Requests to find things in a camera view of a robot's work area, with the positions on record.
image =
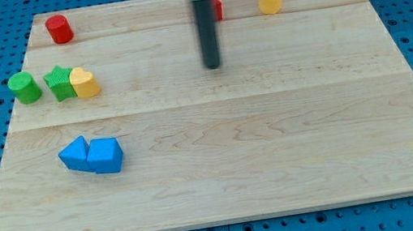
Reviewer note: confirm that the red block behind rod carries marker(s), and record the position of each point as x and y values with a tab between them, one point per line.
217	6

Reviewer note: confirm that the blue cube block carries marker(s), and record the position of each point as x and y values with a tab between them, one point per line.
105	155

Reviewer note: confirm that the green cylinder block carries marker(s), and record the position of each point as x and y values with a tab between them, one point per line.
24	87

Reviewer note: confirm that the red cylinder block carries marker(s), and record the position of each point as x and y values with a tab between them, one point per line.
59	29

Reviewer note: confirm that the green star block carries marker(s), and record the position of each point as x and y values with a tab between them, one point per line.
58	81

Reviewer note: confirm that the wooden board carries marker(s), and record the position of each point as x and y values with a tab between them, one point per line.
311	109

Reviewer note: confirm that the blue triangle block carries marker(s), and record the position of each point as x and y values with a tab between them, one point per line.
75	155

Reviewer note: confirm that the yellow heart block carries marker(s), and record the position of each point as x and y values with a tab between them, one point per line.
84	83

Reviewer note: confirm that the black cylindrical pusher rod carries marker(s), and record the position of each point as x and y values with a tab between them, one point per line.
207	33

